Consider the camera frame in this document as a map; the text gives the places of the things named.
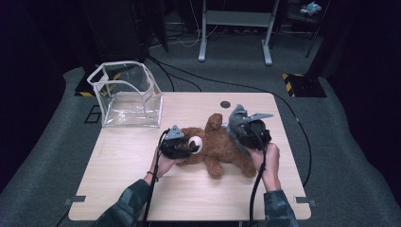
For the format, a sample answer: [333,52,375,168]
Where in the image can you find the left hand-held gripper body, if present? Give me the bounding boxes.
[158,125,190,160]

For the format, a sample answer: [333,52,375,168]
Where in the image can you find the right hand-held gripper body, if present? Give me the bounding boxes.
[237,113,274,151]

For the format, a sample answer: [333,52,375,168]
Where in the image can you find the brown teddy bear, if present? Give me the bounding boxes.
[176,113,258,180]

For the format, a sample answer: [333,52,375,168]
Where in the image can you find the person's left hand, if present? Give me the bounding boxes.
[150,148,187,183]

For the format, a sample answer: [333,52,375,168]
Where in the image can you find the person's right hand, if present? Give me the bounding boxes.
[249,142,281,193]

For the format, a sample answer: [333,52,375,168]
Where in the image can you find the black stand base hazard stripes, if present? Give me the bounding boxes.
[74,73,122,97]
[282,73,328,98]

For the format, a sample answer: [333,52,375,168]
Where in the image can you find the dark side table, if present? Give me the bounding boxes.
[285,0,330,60]

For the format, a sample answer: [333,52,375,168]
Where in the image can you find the black cabinet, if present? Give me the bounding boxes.
[78,0,149,64]

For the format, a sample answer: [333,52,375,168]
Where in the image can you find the blue and white small item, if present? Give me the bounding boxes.
[299,1,323,17]

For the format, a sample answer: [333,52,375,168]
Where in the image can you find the left hand-held gripper black cable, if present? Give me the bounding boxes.
[141,128,171,227]

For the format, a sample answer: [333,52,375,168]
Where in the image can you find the hand-held gripper black cable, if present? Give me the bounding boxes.
[141,128,171,227]
[249,131,269,227]

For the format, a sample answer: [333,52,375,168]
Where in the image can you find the long black floor cable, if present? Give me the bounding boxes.
[146,54,314,187]

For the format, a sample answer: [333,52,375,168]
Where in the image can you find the right hand-held gripper black cable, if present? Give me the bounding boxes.
[249,131,269,227]

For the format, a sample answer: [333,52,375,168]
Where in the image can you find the short black floor cable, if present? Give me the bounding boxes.
[166,73,203,93]
[147,56,176,93]

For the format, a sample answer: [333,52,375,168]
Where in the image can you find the white floor cable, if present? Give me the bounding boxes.
[174,0,219,49]

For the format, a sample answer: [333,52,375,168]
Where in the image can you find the white metal desk frame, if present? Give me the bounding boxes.
[198,0,281,66]

